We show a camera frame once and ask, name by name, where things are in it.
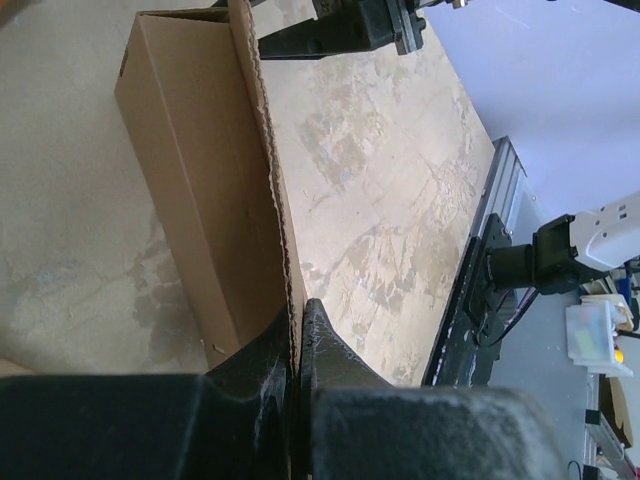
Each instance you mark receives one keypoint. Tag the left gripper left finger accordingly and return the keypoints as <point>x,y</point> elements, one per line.
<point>228,423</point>

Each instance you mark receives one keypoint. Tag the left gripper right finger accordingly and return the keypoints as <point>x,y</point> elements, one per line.
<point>353,424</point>

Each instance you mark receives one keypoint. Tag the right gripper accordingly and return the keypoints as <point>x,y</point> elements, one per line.
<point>353,27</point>

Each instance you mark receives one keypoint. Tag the cardboard box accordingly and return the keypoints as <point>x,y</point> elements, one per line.
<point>191,93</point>

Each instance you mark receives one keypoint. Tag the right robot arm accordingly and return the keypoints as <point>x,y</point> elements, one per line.
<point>563,254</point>

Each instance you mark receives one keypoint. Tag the clear plastic storage bin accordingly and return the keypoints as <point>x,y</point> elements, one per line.
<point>592,329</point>

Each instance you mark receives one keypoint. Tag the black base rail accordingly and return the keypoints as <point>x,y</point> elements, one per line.
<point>467,345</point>

